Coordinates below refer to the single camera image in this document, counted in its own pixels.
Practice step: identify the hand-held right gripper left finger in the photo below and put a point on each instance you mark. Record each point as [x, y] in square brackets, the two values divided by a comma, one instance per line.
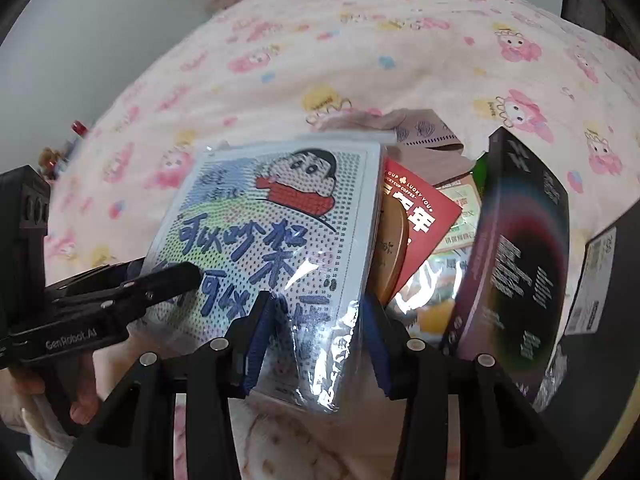
[256, 342]

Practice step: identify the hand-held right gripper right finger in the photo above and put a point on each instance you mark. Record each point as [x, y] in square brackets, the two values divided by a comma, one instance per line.
[377, 347]

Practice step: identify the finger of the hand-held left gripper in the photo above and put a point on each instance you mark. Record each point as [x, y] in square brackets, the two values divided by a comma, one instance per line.
[170, 277]
[95, 275]

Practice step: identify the cartoon print card pack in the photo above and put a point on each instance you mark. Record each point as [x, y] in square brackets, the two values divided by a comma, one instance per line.
[280, 220]

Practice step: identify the red envelope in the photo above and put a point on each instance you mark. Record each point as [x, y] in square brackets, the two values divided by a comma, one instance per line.
[425, 215]

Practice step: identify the dark small box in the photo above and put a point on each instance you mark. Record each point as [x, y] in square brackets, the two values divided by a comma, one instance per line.
[510, 260]

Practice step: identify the black cardboard container box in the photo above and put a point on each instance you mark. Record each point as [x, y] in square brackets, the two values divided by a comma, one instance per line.
[625, 360]

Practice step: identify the person's left hand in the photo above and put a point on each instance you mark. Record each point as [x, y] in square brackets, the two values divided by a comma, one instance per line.
[87, 385]

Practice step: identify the pink cat print pyjamas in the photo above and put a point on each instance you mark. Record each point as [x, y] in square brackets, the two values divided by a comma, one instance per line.
[280, 440]

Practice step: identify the green packet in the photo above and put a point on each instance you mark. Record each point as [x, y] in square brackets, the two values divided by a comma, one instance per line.
[480, 170]

